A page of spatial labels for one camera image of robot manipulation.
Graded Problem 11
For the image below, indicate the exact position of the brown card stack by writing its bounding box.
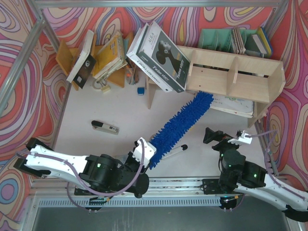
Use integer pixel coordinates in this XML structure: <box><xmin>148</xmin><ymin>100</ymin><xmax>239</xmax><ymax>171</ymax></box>
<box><xmin>232</xmin><ymin>27</ymin><xmax>245</xmax><ymax>55</ymax></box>

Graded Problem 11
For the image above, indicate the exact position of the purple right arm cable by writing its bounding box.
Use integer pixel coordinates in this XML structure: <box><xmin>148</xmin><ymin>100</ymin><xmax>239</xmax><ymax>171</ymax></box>
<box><xmin>250</xmin><ymin>129</ymin><xmax>308</xmax><ymax>203</ymax></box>

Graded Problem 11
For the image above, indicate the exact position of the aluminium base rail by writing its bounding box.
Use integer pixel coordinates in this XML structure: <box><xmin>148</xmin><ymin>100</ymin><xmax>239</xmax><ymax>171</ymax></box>
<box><xmin>30</xmin><ymin>177</ymin><xmax>286</xmax><ymax>211</ymax></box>

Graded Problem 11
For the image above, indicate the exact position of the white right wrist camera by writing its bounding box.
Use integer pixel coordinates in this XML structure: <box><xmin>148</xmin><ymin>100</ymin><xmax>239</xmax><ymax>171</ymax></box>
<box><xmin>228</xmin><ymin>130</ymin><xmax>252</xmax><ymax>145</ymax></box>

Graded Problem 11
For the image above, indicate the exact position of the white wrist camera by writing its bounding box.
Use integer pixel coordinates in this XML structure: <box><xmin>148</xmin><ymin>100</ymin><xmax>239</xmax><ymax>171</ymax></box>
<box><xmin>132</xmin><ymin>137</ymin><xmax>156</xmax><ymax>167</ymax></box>
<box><xmin>228</xmin><ymin>130</ymin><xmax>252</xmax><ymax>145</ymax></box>

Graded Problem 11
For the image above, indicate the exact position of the grey book in organiser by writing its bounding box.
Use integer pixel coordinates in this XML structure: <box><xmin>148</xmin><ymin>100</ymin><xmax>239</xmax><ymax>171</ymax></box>
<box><xmin>244</xmin><ymin>34</ymin><xmax>267</xmax><ymax>58</ymax></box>

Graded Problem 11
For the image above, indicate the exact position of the wooden bookshelf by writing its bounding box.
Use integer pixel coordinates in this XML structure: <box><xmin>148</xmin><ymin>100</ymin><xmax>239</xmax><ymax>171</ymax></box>
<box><xmin>145</xmin><ymin>44</ymin><xmax>286</xmax><ymax>128</ymax></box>

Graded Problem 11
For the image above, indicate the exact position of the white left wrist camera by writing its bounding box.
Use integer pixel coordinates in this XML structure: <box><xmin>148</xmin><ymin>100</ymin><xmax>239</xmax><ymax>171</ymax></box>
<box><xmin>132</xmin><ymin>137</ymin><xmax>156</xmax><ymax>167</ymax></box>

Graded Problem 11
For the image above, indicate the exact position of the spiral notebook under shelf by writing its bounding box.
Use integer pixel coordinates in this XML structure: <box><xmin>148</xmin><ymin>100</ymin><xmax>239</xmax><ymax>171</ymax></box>
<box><xmin>210</xmin><ymin>94</ymin><xmax>254</xmax><ymax>118</ymax></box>

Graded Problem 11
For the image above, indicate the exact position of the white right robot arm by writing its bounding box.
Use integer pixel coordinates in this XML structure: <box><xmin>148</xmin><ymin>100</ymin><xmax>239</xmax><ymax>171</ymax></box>
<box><xmin>200</xmin><ymin>128</ymin><xmax>308</xmax><ymax>222</ymax></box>

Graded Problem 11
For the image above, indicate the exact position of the blue microfibre duster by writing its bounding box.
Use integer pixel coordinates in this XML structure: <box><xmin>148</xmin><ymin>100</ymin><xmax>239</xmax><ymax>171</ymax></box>
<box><xmin>149</xmin><ymin>91</ymin><xmax>214</xmax><ymax>169</ymax></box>

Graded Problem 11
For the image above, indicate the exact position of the black white Twins story book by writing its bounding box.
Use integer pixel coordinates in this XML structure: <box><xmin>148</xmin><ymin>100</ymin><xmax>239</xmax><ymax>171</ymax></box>
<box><xmin>137</xmin><ymin>21</ymin><xmax>190</xmax><ymax>93</ymax></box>

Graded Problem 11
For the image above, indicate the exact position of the white Chokladfabriken book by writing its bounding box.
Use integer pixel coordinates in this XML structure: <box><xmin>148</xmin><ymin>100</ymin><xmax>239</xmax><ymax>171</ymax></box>
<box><xmin>127</xmin><ymin>23</ymin><xmax>173</xmax><ymax>92</ymax></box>

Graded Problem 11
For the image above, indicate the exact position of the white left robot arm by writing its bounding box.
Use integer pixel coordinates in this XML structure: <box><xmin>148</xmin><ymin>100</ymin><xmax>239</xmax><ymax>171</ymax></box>
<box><xmin>14</xmin><ymin>138</ymin><xmax>156</xmax><ymax>198</ymax></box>

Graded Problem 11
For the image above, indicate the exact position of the green desk organiser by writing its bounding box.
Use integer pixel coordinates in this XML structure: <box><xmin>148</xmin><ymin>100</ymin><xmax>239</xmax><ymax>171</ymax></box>
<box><xmin>197</xmin><ymin>28</ymin><xmax>263</xmax><ymax>58</ymax></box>

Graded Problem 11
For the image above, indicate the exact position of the blue yellow book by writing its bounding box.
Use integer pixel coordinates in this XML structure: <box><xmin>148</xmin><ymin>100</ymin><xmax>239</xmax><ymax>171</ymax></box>
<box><xmin>257</xmin><ymin>27</ymin><xmax>273</xmax><ymax>58</ymax></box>

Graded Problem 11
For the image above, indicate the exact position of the blue stamp block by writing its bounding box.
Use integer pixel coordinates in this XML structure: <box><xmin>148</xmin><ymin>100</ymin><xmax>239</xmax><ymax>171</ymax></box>
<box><xmin>137</xmin><ymin>87</ymin><xmax>145</xmax><ymax>95</ymax></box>

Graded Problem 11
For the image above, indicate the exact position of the white book with black cover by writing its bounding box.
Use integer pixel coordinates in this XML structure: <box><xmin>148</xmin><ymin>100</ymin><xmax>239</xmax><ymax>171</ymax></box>
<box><xmin>66</xmin><ymin>30</ymin><xmax>96</xmax><ymax>89</ymax></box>

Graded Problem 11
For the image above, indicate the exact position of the pencils bundle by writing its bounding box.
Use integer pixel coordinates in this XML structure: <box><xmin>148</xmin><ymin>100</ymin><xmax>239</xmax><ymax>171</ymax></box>
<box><xmin>125</xmin><ymin>65</ymin><xmax>139</xmax><ymax>85</ymax></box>

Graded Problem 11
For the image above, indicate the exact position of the padlock with ring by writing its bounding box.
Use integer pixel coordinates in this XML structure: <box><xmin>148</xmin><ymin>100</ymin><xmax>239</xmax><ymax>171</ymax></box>
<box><xmin>92</xmin><ymin>80</ymin><xmax>110</xmax><ymax>93</ymax></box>

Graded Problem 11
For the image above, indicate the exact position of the yellow worn books stack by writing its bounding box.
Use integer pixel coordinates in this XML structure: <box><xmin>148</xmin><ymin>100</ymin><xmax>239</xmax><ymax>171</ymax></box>
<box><xmin>93</xmin><ymin>31</ymin><xmax>127</xmax><ymax>82</ymax></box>

